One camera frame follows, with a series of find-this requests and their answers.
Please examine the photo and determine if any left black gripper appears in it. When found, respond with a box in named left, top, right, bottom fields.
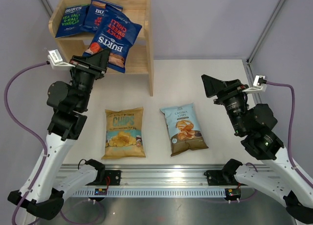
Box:
left=69, top=48, right=111, bottom=111

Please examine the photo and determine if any blue sea salt vinegar bag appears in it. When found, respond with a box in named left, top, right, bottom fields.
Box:
left=55, top=4, right=89, bottom=38

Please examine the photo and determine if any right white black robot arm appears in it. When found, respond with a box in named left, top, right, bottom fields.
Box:
left=201, top=74, right=313, bottom=225

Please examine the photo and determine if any white slotted cable duct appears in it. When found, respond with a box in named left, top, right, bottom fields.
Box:
left=72, top=188, right=226, bottom=198

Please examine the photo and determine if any light blue cassava chips bag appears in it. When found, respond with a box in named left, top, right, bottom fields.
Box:
left=160, top=103, right=208, bottom=157

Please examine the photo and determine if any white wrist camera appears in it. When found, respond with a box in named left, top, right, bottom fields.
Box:
left=47, top=49, right=75, bottom=71
left=243, top=74, right=267, bottom=93

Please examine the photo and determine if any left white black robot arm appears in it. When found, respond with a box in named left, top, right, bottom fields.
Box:
left=8, top=48, right=111, bottom=220

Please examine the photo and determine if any yellow kettle cooked chips bag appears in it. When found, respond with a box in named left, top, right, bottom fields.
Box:
left=102, top=107, right=146, bottom=159

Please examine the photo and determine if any blue spicy sweet chilli bag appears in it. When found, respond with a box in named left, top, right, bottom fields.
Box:
left=80, top=0, right=123, bottom=33

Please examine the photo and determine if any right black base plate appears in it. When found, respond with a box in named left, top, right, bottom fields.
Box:
left=203, top=170, right=240, bottom=186

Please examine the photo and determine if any wooden two-tier shelf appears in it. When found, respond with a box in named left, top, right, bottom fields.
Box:
left=48, top=0, right=154, bottom=96

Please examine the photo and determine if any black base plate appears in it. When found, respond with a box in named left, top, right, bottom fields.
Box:
left=88, top=170, right=122, bottom=186
left=203, top=170, right=240, bottom=186

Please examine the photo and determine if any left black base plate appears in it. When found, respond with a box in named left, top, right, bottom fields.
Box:
left=88, top=170, right=122, bottom=186

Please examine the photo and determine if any aluminium mounting rail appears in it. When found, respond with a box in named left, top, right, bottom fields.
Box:
left=55, top=164, right=277, bottom=186

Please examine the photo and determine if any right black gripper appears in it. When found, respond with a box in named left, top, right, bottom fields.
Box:
left=201, top=74, right=248, bottom=135

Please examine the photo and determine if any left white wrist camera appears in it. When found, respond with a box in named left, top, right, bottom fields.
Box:
left=47, top=49, right=75, bottom=71

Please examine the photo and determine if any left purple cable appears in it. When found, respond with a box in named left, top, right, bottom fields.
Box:
left=4, top=62, right=105, bottom=225

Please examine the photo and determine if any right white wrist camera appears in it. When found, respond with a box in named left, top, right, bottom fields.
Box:
left=243, top=74, right=267, bottom=93

